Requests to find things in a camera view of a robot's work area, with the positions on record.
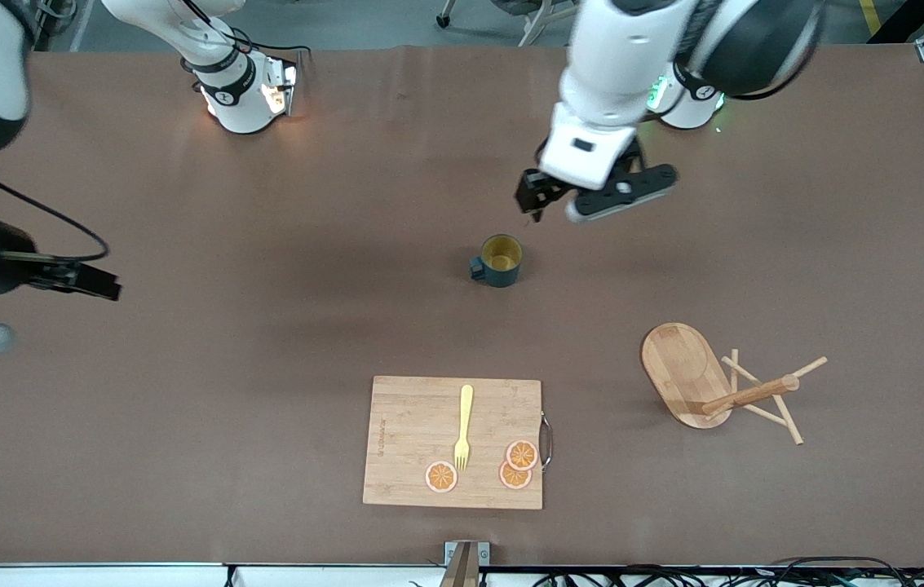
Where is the dark teal mug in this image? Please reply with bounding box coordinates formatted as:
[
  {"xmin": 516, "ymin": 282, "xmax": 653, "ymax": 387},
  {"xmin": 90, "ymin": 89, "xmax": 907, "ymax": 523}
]
[{"xmin": 470, "ymin": 234, "xmax": 524, "ymax": 289}]

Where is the wooden mug rack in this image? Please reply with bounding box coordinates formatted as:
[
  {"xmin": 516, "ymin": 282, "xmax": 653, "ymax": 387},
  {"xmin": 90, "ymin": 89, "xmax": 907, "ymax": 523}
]
[{"xmin": 641, "ymin": 322, "xmax": 828, "ymax": 447}]

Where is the office chair base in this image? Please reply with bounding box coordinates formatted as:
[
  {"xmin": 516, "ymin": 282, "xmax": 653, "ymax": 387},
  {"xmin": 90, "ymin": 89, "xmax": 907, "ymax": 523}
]
[{"xmin": 437, "ymin": 0, "xmax": 581, "ymax": 47}]

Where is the yellow plastic fork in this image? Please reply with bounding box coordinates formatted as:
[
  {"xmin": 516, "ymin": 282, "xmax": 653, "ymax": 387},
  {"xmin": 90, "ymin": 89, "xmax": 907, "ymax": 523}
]
[{"xmin": 453, "ymin": 385, "xmax": 475, "ymax": 472}]

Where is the bamboo cutting board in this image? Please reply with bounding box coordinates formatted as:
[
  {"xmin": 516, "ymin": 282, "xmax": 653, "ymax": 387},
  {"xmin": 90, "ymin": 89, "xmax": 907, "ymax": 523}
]
[{"xmin": 363, "ymin": 375, "xmax": 554, "ymax": 511}]

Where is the background cable clutter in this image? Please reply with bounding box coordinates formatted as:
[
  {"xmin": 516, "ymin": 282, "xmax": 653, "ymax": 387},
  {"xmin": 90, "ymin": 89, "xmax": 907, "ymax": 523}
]
[{"xmin": 31, "ymin": 0, "xmax": 77, "ymax": 51}]

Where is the white table edge rail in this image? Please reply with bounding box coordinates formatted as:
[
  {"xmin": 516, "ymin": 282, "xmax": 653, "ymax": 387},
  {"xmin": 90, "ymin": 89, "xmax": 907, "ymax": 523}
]
[{"xmin": 0, "ymin": 563, "xmax": 446, "ymax": 587}]

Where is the black right base cable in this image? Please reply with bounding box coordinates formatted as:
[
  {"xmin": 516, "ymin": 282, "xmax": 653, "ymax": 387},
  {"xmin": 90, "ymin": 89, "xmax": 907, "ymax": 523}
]
[{"xmin": 184, "ymin": 0, "xmax": 305, "ymax": 63}]

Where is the grey metal bracket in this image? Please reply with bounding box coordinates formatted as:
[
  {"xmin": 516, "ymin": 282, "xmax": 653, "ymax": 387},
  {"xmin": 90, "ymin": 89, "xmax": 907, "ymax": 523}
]
[{"xmin": 444, "ymin": 541, "xmax": 491, "ymax": 587}]

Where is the black cable bundle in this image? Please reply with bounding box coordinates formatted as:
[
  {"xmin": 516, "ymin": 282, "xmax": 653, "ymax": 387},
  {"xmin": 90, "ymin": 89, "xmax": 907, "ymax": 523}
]
[{"xmin": 535, "ymin": 557, "xmax": 924, "ymax": 587}]

